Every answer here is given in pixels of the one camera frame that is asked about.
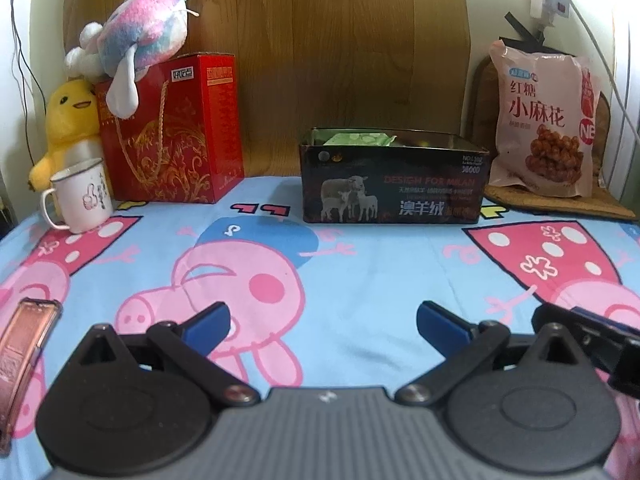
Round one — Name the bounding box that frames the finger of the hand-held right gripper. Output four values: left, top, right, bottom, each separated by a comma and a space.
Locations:
531, 302, 640, 401

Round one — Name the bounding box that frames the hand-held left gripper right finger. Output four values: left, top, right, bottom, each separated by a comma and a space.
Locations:
395, 301, 583, 407

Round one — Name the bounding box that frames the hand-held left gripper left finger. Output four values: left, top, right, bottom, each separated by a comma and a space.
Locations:
65, 301, 262, 407

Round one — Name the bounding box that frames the black tin box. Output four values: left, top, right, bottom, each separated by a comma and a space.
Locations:
299, 127, 491, 225

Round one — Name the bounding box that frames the green cracker packet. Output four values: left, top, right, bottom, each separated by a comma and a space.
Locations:
322, 131, 398, 147

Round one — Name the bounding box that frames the cartoon printed bedsheet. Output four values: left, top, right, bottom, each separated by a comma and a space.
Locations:
0, 175, 640, 480

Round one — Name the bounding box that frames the brown woven mat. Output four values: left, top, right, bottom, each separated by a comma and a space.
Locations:
472, 55, 638, 221

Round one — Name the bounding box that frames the white enamel mug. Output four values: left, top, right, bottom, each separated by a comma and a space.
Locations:
40, 157, 115, 235

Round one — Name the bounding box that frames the phone in pink case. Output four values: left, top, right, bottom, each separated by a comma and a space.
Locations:
0, 297, 64, 457

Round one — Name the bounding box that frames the red gift box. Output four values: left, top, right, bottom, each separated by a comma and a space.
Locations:
94, 51, 245, 205

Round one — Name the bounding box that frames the pink snack bag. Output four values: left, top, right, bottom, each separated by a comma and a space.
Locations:
487, 39, 603, 198

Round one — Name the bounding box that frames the yellow duck plush toy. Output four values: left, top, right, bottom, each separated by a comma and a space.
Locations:
29, 79, 108, 216

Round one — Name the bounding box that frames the pink blue plush toy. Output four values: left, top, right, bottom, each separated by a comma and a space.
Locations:
64, 0, 195, 120

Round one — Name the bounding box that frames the black tape strip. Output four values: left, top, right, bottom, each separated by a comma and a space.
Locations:
504, 10, 547, 45

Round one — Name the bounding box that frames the wooden headboard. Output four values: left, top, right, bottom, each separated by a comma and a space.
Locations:
61, 0, 476, 182

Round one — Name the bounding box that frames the white power strip with cable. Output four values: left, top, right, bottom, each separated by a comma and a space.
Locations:
565, 0, 640, 143

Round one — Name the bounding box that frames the thin black cable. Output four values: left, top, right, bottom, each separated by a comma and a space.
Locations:
9, 0, 38, 156

